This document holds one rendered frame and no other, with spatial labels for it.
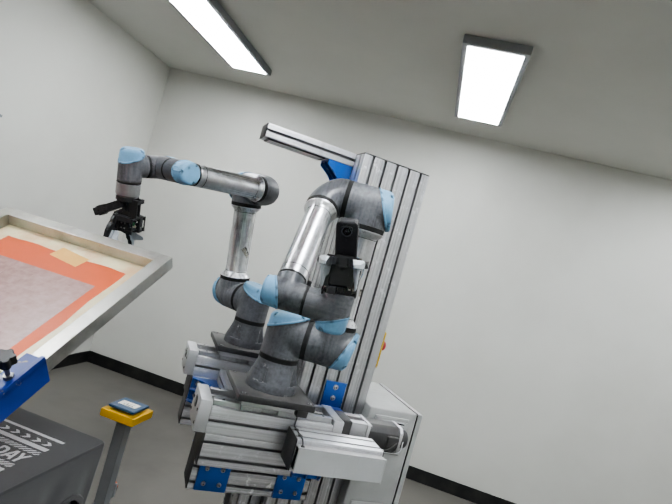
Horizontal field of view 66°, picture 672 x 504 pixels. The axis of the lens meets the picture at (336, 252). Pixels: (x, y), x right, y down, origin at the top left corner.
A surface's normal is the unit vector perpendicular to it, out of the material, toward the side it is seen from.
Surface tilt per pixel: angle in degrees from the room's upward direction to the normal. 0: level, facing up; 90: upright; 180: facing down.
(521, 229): 90
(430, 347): 90
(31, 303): 31
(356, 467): 90
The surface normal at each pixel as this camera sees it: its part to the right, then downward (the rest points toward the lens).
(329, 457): 0.33, 0.09
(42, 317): 0.14, -0.85
